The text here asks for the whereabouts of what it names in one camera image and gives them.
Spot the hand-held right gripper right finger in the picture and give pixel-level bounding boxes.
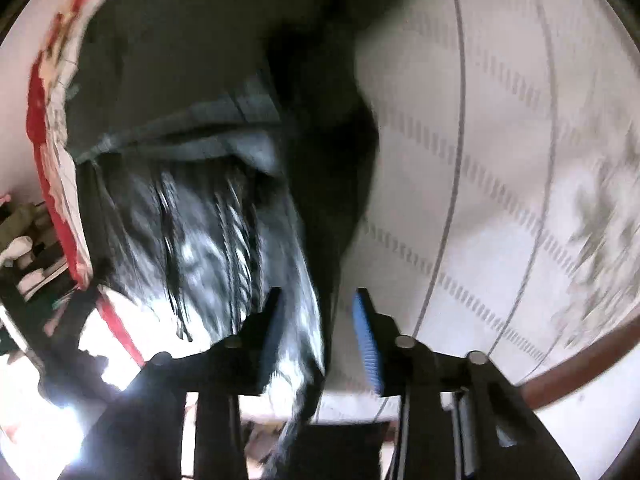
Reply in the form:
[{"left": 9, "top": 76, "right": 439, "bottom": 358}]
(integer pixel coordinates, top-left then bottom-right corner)
[{"left": 351, "top": 287, "right": 583, "bottom": 480}]

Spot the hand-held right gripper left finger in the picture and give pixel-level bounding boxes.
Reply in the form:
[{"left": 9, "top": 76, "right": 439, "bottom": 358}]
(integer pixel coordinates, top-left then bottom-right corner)
[{"left": 57, "top": 287, "right": 286, "bottom": 480}]

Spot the black white patterned garment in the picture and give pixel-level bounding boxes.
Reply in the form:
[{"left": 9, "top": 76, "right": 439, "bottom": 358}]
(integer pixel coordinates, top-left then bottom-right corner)
[{"left": 87, "top": 157, "right": 328, "bottom": 480}]

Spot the dark grey garment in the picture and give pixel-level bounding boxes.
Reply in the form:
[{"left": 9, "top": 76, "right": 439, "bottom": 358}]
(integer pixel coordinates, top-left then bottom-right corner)
[{"left": 64, "top": 0, "right": 383, "bottom": 311}]

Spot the white striped bed sheet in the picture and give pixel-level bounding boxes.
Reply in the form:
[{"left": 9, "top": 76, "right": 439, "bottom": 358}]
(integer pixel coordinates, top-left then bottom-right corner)
[{"left": 312, "top": 0, "right": 640, "bottom": 426}]

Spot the assorted clutter pile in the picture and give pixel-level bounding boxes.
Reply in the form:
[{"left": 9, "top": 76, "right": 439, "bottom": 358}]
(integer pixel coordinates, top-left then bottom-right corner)
[{"left": 0, "top": 192, "right": 68, "bottom": 311}]

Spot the red white printed cloth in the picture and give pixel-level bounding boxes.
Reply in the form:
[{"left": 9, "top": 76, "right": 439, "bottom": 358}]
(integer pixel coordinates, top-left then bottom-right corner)
[{"left": 25, "top": 0, "right": 147, "bottom": 367}]

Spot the brown wooden bed frame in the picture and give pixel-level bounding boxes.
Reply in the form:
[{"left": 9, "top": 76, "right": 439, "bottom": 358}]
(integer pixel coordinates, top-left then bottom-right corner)
[{"left": 519, "top": 329, "right": 640, "bottom": 412}]

